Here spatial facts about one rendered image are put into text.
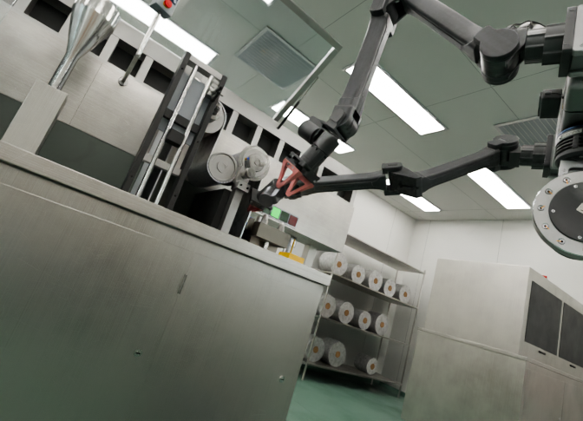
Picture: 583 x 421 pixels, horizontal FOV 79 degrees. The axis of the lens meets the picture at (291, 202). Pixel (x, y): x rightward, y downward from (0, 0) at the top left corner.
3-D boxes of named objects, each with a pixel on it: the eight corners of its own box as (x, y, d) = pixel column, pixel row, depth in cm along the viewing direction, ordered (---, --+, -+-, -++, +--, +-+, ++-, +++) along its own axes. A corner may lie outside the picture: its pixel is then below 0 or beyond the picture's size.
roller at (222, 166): (204, 173, 135) (215, 146, 138) (182, 180, 155) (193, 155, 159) (231, 187, 141) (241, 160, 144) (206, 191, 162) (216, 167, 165)
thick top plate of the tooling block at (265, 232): (256, 235, 142) (260, 221, 144) (216, 233, 175) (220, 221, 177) (286, 248, 150) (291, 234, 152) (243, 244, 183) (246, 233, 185)
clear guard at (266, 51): (115, -148, 119) (116, -148, 119) (67, -14, 143) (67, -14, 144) (335, 47, 172) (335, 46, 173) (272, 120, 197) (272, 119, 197)
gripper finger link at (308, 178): (271, 181, 99) (294, 157, 99) (283, 192, 105) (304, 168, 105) (285, 195, 95) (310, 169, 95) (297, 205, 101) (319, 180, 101)
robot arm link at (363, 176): (403, 187, 127) (402, 160, 122) (404, 196, 122) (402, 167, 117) (290, 195, 141) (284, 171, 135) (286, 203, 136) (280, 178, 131)
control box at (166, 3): (158, 1, 127) (169, -21, 129) (148, 5, 131) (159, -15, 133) (173, 16, 132) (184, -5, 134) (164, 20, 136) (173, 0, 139)
